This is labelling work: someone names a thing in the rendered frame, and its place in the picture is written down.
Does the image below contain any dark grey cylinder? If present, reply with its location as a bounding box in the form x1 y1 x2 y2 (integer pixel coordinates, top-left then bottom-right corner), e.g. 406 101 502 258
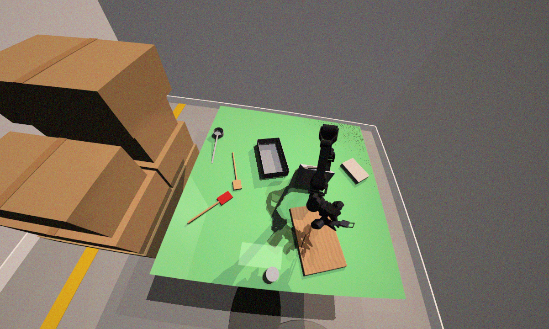
266 266 279 281

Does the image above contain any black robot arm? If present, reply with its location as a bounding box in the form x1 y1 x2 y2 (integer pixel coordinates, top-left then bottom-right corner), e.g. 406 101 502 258
306 124 343 219

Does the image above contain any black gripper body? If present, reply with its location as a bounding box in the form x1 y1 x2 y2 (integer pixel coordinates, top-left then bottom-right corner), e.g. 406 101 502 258
311 199 344 229

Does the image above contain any brown wooden board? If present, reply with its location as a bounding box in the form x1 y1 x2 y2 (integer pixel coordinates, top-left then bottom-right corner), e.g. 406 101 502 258
290 206 347 276

